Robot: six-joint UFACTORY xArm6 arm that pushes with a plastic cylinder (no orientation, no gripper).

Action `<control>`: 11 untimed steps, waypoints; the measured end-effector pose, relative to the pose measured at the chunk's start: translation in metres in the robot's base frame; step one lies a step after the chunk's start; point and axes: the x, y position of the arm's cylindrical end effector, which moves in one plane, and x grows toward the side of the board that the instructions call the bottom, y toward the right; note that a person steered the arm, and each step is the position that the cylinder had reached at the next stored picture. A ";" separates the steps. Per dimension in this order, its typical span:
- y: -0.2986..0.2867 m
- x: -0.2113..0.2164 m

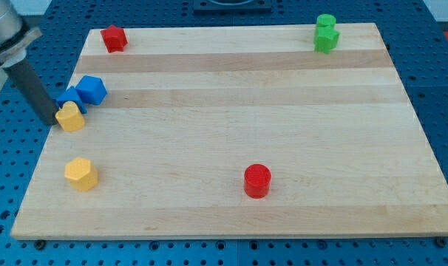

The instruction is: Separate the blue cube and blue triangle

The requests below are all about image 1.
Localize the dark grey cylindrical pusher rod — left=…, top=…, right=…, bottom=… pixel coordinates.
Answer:
left=4, top=58, right=58, bottom=126

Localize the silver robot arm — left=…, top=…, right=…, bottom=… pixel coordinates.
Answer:
left=0, top=0, right=58, bottom=126

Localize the blue triangle block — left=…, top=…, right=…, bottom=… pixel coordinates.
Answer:
left=56, top=86, right=87, bottom=114

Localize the blue cube block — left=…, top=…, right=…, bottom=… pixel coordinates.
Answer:
left=75, top=75, right=107, bottom=106

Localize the yellow hexagon block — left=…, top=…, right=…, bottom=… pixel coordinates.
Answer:
left=64, top=157, right=98, bottom=191

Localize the red star block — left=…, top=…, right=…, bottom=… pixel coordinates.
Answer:
left=100, top=24, right=128, bottom=53

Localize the wooden board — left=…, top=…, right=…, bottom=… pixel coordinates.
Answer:
left=11, top=23, right=448, bottom=240

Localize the red cylinder block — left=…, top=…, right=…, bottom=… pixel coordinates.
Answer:
left=244, top=164, right=271, bottom=199

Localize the green star block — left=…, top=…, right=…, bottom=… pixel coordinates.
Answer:
left=313, top=27, right=340, bottom=54

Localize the green cylinder block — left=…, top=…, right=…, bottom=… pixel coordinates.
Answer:
left=316, top=13, right=336, bottom=29

